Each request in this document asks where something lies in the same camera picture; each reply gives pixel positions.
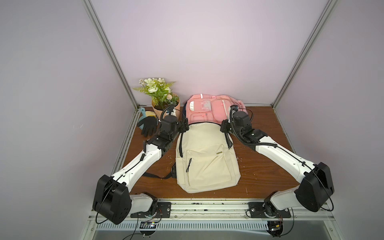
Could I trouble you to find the black work glove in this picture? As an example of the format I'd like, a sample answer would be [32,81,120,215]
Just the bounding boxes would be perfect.
[137,116,158,137]

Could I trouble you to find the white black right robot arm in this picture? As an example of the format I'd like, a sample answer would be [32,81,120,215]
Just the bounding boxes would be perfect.
[221,105,335,218]

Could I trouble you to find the pink backpack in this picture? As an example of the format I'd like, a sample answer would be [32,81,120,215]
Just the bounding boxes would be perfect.
[184,94,247,125]

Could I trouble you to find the left circuit board with cable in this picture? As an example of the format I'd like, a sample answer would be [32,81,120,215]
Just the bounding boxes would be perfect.
[123,220,161,240]

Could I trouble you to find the circuit board with cable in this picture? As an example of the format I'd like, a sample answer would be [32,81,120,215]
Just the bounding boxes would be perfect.
[123,220,161,240]
[267,221,295,238]

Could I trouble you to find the right corner aluminium profile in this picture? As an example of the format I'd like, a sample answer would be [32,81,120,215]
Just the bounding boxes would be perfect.
[271,0,339,109]

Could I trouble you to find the left corner aluminium profile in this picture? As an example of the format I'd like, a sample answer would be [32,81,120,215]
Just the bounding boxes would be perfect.
[82,0,139,109]

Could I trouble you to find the terracotta flower pot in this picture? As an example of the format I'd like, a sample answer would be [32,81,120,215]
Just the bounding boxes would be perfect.
[151,93,181,120]

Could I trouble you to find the cream canvas backpack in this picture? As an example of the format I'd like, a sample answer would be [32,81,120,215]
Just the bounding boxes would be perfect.
[162,122,241,194]

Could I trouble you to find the right circuit board with cable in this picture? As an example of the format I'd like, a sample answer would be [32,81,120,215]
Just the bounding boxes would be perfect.
[267,221,295,238]

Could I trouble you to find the green white artificial plant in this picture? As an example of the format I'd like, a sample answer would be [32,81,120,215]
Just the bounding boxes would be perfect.
[134,78,180,110]

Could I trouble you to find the aluminium mounting rail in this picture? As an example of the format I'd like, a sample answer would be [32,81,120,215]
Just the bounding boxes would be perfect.
[88,197,335,222]

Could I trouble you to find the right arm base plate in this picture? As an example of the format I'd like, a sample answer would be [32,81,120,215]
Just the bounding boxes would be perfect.
[246,202,291,219]

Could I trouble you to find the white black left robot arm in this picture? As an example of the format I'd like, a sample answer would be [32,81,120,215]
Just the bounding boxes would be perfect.
[92,105,189,225]

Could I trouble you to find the navy blue backpack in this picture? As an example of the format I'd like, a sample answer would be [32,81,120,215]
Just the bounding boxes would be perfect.
[182,103,187,119]

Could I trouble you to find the corner aluminium profile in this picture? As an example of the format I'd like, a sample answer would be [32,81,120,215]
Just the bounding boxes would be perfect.
[271,0,339,109]
[82,0,139,109]

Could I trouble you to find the yellow sponge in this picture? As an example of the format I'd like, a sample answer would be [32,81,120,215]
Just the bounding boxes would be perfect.
[145,111,157,117]

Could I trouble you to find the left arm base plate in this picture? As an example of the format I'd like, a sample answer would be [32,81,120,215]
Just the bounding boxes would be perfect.
[130,202,172,220]

